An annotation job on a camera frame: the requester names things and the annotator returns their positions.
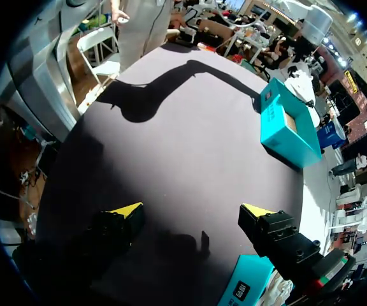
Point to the teal box with black label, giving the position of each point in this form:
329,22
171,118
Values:
239,280

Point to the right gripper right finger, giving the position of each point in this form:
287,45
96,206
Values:
276,236

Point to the open teal box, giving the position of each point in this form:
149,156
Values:
280,143

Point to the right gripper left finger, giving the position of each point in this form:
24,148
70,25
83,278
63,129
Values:
119,226

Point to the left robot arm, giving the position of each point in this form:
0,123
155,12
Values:
33,73

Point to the person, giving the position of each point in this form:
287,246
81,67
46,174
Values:
142,28

